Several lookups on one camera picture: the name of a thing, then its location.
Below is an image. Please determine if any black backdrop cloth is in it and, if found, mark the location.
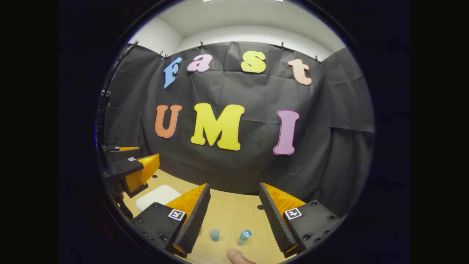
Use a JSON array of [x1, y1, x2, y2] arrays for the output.
[[98, 41, 375, 217]]

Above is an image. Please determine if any white suitcase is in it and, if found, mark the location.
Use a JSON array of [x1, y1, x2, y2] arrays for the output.
[[136, 185, 182, 213]]

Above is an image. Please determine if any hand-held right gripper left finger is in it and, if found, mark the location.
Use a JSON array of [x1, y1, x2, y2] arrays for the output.
[[132, 183, 211, 259]]

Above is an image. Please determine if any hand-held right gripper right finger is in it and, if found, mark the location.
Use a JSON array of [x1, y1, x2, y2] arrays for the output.
[[258, 182, 342, 258]]

